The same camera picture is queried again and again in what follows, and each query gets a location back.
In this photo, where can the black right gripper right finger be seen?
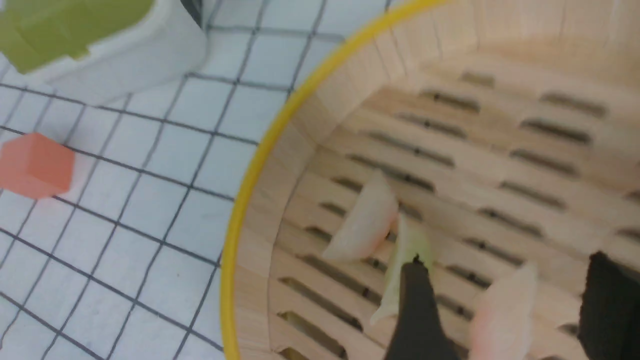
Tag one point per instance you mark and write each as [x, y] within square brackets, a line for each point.
[609, 317]

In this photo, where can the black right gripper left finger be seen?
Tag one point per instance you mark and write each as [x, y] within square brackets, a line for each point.
[418, 334]

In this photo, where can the pink white dumpling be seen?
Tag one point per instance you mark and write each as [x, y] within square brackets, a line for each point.
[502, 324]

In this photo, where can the green white dumpling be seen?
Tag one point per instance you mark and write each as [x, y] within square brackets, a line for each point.
[412, 241]

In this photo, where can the white pinkish dumpling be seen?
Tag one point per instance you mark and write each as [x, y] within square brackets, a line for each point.
[367, 224]

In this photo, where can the bamboo steamer tray yellow rims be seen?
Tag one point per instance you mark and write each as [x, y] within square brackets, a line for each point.
[509, 128]

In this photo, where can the white checkered tablecloth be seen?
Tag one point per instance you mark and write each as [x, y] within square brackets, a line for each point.
[126, 265]

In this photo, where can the green lidded white box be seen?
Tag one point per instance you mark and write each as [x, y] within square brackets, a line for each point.
[97, 51]

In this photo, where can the orange foam cube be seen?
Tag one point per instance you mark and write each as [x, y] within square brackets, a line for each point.
[36, 166]

